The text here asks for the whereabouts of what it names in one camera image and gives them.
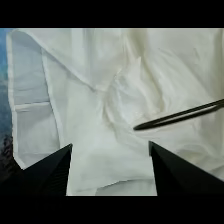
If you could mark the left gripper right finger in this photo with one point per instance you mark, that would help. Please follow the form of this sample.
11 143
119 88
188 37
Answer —
176 176

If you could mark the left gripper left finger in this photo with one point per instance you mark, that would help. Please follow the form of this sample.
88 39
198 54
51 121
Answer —
51 176

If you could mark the white shirt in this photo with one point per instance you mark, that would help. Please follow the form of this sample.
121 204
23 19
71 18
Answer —
110 100

